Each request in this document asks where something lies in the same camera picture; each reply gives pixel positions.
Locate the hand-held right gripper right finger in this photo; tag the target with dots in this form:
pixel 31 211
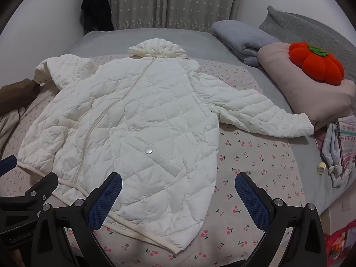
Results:
pixel 251 203

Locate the grey bed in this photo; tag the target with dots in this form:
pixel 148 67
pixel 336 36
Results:
pixel 111 39

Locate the white wall socket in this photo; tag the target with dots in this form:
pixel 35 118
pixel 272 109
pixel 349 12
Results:
pixel 346 205

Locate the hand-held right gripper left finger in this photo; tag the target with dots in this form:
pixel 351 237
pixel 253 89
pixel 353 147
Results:
pixel 107 197

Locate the brown cloth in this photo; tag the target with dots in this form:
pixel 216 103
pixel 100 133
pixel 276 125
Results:
pixel 16 94

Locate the patterned pastel clothes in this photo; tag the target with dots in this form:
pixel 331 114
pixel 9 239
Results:
pixel 342 150

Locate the pink pillow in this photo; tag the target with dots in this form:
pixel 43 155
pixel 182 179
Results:
pixel 300 89

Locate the cherry print blanket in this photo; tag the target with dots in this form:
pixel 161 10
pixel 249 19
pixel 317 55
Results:
pixel 250 158

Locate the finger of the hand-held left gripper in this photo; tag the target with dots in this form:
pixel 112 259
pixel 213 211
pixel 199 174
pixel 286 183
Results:
pixel 44 187
pixel 7 164

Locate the grey quilted pillow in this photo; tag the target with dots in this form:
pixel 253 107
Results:
pixel 306 25

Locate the folded grey blanket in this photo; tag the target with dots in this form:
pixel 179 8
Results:
pixel 244 37

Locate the orange pumpkin plush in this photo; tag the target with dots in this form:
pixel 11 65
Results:
pixel 314 64

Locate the dark hanging clothes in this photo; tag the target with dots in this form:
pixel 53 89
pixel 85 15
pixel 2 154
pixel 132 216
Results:
pixel 96 5

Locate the white quilted hooded jacket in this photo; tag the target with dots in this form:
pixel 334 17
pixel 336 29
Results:
pixel 139 116

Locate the red printed box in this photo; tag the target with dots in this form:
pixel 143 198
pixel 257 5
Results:
pixel 339 242

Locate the grey star print curtain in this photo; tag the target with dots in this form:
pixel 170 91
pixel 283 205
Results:
pixel 180 2

